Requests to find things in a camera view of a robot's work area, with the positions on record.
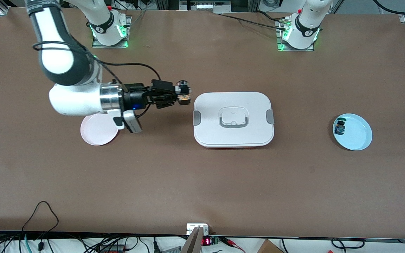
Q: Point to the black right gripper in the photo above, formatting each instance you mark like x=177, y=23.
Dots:
x=134, y=96

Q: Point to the orange and black switch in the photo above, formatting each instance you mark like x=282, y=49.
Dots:
x=185, y=99

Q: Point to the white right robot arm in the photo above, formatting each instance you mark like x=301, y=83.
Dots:
x=76, y=102

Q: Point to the light blue round plate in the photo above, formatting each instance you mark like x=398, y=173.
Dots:
x=357, y=137

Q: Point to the pink round plate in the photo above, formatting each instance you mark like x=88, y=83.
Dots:
x=97, y=135

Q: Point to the white lunch box grey latches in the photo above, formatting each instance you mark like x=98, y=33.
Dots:
x=255, y=105

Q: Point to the control box with lights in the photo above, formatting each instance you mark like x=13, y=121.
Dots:
x=206, y=5

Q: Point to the white power socket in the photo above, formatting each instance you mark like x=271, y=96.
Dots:
x=192, y=227

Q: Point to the grey aluminium profile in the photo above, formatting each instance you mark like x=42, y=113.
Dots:
x=192, y=244

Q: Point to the red digit display module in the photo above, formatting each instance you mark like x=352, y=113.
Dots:
x=206, y=241

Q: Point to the brown cardboard piece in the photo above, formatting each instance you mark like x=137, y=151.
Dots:
x=269, y=247

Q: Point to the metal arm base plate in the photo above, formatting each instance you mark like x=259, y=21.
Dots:
x=127, y=21
x=279, y=38

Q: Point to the green and blue switch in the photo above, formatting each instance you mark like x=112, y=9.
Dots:
x=339, y=129

